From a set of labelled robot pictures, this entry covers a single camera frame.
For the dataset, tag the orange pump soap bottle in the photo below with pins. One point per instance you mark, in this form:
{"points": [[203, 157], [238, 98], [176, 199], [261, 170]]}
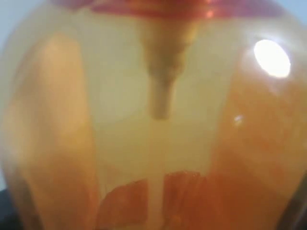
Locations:
{"points": [[156, 115]]}

